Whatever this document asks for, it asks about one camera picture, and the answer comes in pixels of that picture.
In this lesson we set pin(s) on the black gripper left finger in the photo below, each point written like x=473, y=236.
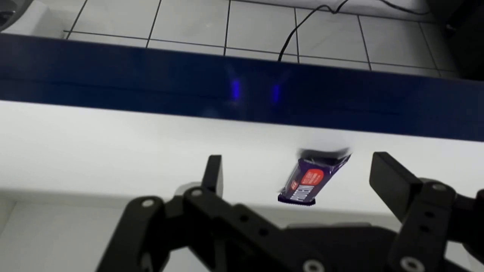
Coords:
x=212, y=226

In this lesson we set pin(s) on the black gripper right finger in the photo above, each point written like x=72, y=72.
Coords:
x=417, y=216

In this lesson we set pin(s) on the purple candy bar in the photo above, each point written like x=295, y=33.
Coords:
x=310, y=178

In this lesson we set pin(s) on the white cupboard with blue trim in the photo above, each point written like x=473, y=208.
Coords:
x=125, y=151

